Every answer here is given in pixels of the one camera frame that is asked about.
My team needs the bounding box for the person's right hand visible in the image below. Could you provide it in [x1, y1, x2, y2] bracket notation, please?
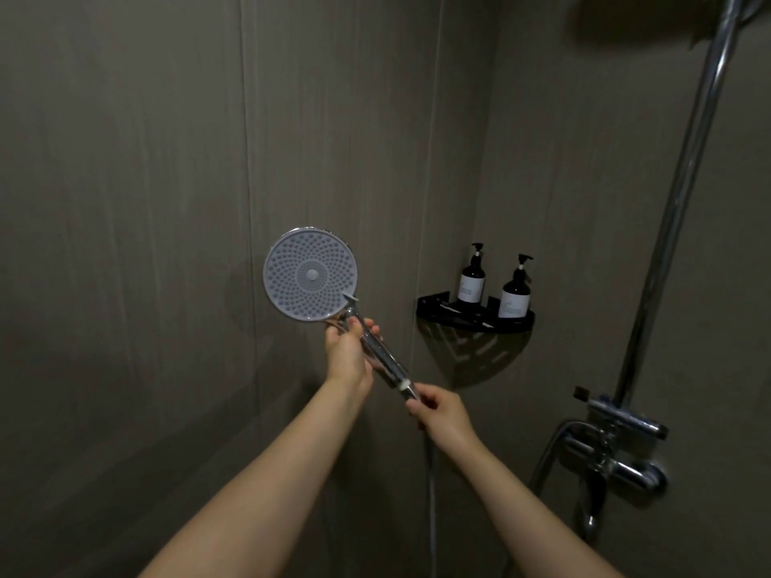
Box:
[405, 383, 483, 454]

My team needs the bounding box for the person's left hand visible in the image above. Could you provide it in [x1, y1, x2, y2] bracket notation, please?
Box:
[324, 317, 383, 394]

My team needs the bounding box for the round chrome handheld shower head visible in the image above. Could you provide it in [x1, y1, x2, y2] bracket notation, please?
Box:
[263, 227, 418, 401]

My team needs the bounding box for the silver shower hose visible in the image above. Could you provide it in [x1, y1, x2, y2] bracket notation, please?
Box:
[407, 398, 439, 578]

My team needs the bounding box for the person's left forearm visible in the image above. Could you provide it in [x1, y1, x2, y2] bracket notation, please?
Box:
[137, 376, 375, 578]

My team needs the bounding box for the person's right forearm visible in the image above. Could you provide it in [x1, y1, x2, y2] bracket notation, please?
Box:
[431, 436, 624, 578]

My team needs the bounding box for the black corner shower shelf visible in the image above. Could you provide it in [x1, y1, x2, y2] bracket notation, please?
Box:
[416, 290, 536, 342]

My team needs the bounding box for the dark pump bottle white label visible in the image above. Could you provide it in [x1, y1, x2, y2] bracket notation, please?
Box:
[456, 242, 487, 309]
[498, 254, 534, 320]

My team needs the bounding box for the chrome shower mixer valve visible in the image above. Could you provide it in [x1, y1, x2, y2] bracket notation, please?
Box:
[529, 386, 669, 536]

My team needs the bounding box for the chrome shower riser pipe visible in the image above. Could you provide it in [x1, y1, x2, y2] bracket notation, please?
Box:
[611, 0, 748, 410]

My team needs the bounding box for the overhead rain shower head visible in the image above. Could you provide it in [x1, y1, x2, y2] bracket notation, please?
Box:
[575, 0, 771, 45]

